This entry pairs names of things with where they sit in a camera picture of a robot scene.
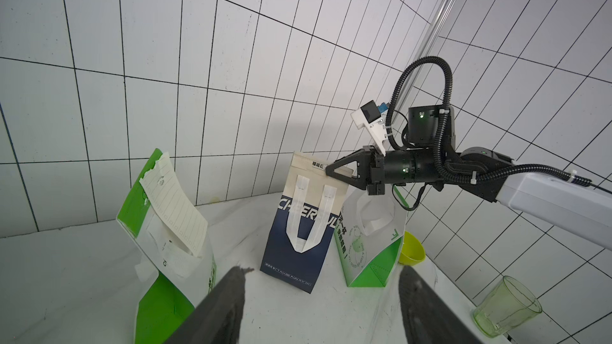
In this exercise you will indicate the green bowl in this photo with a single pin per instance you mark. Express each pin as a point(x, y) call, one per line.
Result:
point(412, 251)

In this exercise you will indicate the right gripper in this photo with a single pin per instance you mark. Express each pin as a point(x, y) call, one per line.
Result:
point(372, 171)

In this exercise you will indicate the navy beige bag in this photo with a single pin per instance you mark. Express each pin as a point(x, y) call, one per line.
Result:
point(305, 221)

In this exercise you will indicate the green glass coaster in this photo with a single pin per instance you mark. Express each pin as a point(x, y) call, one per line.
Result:
point(506, 307)

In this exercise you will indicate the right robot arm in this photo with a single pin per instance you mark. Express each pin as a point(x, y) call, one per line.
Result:
point(562, 199)

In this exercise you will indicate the green white bag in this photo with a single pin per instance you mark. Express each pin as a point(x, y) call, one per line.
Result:
point(175, 281)
point(369, 237)

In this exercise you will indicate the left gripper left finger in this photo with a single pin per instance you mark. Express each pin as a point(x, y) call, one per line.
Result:
point(218, 318)

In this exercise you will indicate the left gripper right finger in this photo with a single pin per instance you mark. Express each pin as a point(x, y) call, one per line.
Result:
point(426, 318)

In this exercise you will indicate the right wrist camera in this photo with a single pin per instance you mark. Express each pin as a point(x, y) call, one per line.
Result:
point(371, 117)

